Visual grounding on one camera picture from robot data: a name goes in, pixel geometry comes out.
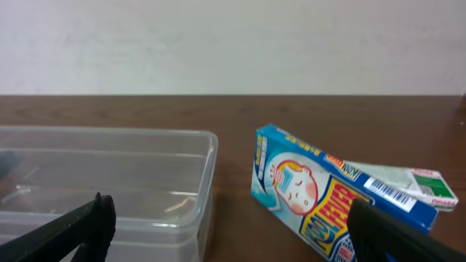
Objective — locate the clear plastic container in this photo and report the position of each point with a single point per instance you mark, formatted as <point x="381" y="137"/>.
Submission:
<point x="160" y="181"/>

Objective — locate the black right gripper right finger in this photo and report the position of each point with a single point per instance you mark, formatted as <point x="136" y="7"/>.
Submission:
<point x="377" y="236"/>

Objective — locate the white green Panadol box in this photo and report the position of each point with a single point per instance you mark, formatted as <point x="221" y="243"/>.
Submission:
<point x="429" y="186"/>

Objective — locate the blue Koolfever box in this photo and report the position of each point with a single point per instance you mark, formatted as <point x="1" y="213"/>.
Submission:
<point x="311" y="192"/>

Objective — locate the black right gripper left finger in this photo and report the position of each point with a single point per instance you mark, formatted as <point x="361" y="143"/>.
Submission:
<point x="88" y="231"/>

